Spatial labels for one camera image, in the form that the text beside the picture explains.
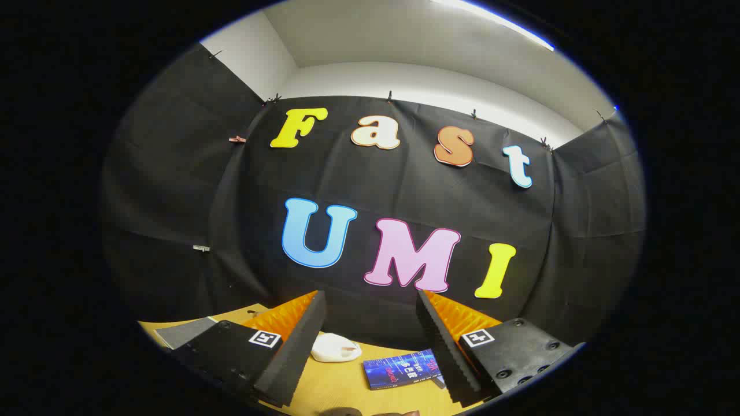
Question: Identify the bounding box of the blue book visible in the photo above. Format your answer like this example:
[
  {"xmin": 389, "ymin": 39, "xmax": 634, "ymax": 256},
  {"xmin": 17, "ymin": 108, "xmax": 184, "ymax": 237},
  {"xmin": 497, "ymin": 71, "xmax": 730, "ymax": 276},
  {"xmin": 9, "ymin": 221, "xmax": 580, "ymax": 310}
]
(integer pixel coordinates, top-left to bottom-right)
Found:
[{"xmin": 363, "ymin": 348, "xmax": 443, "ymax": 391}]

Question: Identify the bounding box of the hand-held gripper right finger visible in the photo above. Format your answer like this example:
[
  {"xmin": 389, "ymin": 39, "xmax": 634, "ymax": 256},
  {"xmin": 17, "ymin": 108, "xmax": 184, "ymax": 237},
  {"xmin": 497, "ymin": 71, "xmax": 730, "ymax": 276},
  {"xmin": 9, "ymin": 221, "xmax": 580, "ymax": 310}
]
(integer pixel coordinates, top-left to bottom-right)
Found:
[{"xmin": 416, "ymin": 289, "xmax": 586, "ymax": 408}]

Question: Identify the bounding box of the black backdrop cloth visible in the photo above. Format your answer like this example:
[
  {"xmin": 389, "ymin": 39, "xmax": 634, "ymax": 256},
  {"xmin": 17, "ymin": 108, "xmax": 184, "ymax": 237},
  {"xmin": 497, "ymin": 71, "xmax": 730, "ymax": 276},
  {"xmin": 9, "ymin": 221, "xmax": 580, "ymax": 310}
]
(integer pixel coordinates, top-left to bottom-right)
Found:
[{"xmin": 99, "ymin": 43, "xmax": 647, "ymax": 353}]

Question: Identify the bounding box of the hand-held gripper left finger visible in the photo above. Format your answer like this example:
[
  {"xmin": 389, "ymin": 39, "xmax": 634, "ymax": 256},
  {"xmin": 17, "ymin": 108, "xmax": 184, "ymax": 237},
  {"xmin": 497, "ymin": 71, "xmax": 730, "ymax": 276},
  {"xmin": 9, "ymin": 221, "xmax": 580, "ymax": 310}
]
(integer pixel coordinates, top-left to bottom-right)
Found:
[{"xmin": 172, "ymin": 290, "xmax": 328, "ymax": 408}]

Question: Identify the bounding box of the white plush toy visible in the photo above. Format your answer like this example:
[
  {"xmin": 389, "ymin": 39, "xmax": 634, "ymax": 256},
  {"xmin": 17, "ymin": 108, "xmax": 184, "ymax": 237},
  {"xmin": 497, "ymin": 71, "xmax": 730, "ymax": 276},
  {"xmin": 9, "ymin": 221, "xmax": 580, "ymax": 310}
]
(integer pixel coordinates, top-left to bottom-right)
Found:
[{"xmin": 311, "ymin": 333, "xmax": 362, "ymax": 363}]

